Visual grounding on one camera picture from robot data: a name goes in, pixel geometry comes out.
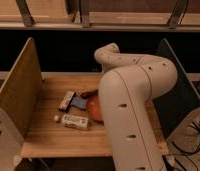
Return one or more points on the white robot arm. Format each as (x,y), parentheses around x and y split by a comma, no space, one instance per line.
(129,80)

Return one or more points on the orange ceramic bowl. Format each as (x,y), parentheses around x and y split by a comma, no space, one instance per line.
(93,108)

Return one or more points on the blue rectangular sponge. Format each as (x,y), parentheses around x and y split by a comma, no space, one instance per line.
(78,102)

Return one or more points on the white red snack bar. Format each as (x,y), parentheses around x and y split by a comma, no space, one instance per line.
(65,102)

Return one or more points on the white plastic bottle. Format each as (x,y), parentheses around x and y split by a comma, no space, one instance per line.
(72,121)

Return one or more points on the wooden shelf with brackets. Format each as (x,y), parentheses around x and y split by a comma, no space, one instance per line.
(118,15)

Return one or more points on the left wooden side panel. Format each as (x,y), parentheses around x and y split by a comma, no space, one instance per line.
(19,92)

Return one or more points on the right dark side panel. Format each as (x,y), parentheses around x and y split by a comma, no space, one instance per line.
(180,106)

